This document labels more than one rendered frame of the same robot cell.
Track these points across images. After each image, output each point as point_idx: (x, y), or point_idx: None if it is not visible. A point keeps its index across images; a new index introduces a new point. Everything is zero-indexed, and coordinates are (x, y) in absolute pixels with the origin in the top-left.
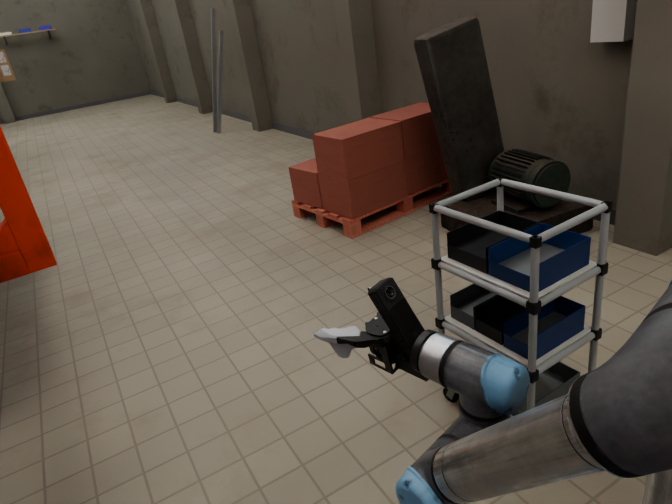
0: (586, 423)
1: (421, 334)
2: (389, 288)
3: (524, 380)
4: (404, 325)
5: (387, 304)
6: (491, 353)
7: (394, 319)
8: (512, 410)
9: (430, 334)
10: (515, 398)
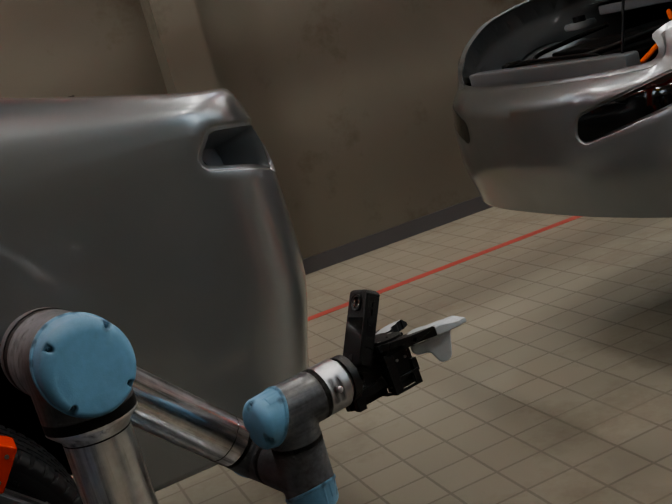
0: None
1: (337, 355)
2: (355, 298)
3: (256, 420)
4: (348, 341)
5: (349, 311)
6: (283, 389)
7: (346, 329)
8: (250, 436)
9: (336, 359)
10: (250, 427)
